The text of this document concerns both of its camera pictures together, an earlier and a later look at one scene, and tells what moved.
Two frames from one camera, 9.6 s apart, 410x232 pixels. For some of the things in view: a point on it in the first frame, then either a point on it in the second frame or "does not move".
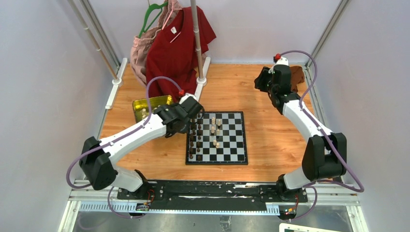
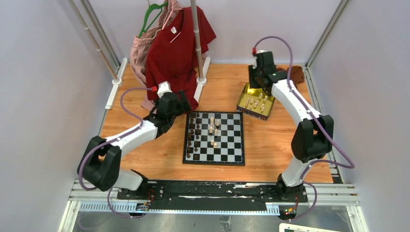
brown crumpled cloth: x=297 y=77 does not move
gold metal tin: x=140 y=107 to x=255 y=102
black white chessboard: x=218 y=137 does not move
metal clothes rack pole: x=194 y=16 does not move
